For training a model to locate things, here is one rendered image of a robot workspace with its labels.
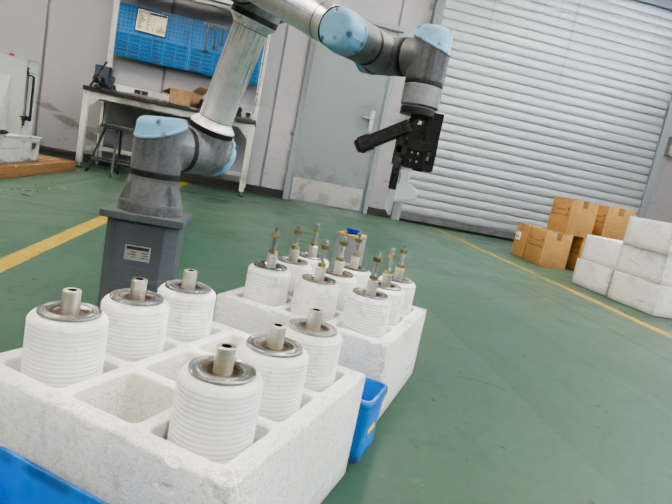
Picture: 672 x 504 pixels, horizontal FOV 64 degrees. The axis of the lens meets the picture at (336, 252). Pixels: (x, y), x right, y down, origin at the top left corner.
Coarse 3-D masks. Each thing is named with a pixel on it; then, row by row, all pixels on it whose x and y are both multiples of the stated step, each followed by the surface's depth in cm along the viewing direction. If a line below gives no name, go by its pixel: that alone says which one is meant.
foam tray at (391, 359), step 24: (240, 288) 124; (216, 312) 117; (240, 312) 115; (264, 312) 113; (288, 312) 113; (336, 312) 121; (360, 336) 106; (384, 336) 109; (408, 336) 123; (360, 360) 106; (384, 360) 104; (408, 360) 131; (384, 408) 116
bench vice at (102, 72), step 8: (96, 64) 491; (104, 64) 480; (96, 72) 492; (104, 72) 492; (112, 72) 505; (96, 80) 485; (104, 80) 493; (112, 80) 512; (104, 88) 502; (112, 88) 516
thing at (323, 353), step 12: (288, 336) 79; (300, 336) 78; (312, 336) 78; (336, 336) 81; (312, 348) 78; (324, 348) 78; (336, 348) 80; (312, 360) 78; (324, 360) 79; (336, 360) 81; (312, 372) 78; (324, 372) 79; (312, 384) 79; (324, 384) 80
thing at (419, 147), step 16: (400, 112) 106; (416, 112) 103; (432, 112) 104; (416, 128) 105; (432, 128) 104; (400, 144) 104; (416, 144) 104; (432, 144) 103; (416, 160) 105; (432, 160) 110
